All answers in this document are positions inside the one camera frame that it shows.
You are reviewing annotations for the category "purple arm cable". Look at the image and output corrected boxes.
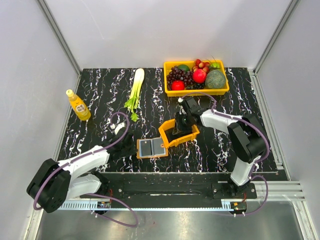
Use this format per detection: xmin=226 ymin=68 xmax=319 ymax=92
xmin=177 ymin=92 xmax=271 ymax=217
xmin=33 ymin=111 xmax=140 ymax=228

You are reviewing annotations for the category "orange leather card holder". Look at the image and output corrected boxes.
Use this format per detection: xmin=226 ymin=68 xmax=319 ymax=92
xmin=136 ymin=137 xmax=169 ymax=159

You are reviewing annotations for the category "green lime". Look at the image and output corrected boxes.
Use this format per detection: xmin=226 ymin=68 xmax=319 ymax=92
xmin=177 ymin=64 xmax=190 ymax=72

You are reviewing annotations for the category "aluminium rail frame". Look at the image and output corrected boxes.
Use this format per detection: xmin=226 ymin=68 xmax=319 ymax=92
xmin=248 ymin=68 xmax=306 ymax=202

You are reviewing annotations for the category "red cherry cluster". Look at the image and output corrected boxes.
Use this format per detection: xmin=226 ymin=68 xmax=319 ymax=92
xmin=192 ymin=59 xmax=211 ymax=73

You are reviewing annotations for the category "purple grape bunch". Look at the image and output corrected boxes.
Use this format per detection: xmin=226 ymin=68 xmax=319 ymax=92
xmin=166 ymin=66 xmax=195 ymax=87

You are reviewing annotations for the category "dark blueberry cluster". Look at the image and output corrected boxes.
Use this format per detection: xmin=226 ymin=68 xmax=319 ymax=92
xmin=185 ymin=83 xmax=205 ymax=90

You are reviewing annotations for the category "green white celery stalk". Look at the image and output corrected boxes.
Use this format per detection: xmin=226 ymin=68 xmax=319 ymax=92
xmin=124 ymin=68 xmax=145 ymax=122

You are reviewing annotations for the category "green netted melon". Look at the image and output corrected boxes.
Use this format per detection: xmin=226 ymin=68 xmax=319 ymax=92
xmin=205 ymin=69 xmax=226 ymax=89

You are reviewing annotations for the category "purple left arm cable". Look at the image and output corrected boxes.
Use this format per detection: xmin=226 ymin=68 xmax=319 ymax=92
xmin=33 ymin=111 xmax=140 ymax=228

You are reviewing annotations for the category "small yellow plastic bin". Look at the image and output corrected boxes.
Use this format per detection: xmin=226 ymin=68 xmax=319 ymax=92
xmin=158 ymin=119 xmax=200 ymax=149

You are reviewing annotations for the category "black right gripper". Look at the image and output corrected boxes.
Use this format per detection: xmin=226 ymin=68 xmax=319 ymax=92
xmin=172 ymin=112 xmax=193 ymax=136

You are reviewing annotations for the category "white cable duct strip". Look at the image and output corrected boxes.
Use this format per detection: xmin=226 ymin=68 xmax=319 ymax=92
xmin=58 ymin=200 xmax=234 ymax=212

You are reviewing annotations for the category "black VIP credit card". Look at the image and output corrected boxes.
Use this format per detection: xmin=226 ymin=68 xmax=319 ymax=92
xmin=139 ymin=139 xmax=152 ymax=157

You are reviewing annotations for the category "red pomegranate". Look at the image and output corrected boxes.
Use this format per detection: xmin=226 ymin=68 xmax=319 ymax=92
xmin=192 ymin=69 xmax=207 ymax=84

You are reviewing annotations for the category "yellow juice bottle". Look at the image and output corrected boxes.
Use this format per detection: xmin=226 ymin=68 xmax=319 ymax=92
xmin=66 ymin=89 xmax=91 ymax=121

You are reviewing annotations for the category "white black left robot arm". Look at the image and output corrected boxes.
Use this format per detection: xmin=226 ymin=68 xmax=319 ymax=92
xmin=26 ymin=131 xmax=137 ymax=213

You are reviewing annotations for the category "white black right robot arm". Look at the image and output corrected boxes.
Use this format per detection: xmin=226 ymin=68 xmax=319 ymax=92
xmin=172 ymin=97 xmax=270 ymax=198

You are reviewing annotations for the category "red apple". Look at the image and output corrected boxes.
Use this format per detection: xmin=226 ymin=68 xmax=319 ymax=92
xmin=171 ymin=80 xmax=185 ymax=91

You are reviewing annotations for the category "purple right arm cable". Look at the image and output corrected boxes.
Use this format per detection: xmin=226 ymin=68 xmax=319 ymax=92
xmin=177 ymin=92 xmax=271 ymax=217

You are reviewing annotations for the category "green apple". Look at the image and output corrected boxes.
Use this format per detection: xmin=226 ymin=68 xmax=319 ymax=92
xmin=209 ymin=62 xmax=221 ymax=70

